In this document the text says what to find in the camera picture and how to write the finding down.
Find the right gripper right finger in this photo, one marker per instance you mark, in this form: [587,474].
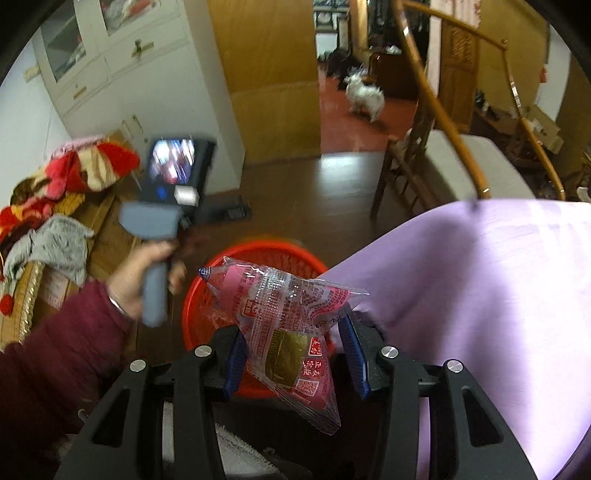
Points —
[423,413]

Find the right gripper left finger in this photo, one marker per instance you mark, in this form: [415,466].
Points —
[157,422]

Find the pink snack wrapper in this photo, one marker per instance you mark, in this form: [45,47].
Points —
[286,336]

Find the dark red sleeve forearm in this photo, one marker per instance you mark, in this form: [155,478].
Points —
[58,370]

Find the person's left hand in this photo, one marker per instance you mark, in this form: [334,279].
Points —
[124,286]

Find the red plastic waste basket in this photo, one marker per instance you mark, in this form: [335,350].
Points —
[240,286]

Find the red and gold blanket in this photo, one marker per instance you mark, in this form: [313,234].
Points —
[85,165]

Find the white cupboard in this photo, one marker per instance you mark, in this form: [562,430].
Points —
[145,69]

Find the purple tablecloth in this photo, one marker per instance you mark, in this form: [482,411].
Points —
[504,287]

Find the grey cloth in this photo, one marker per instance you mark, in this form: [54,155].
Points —
[60,243]

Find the white dog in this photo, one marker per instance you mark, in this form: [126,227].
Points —
[364,99]

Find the wooden rattan chair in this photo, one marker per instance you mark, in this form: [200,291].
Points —
[440,161]

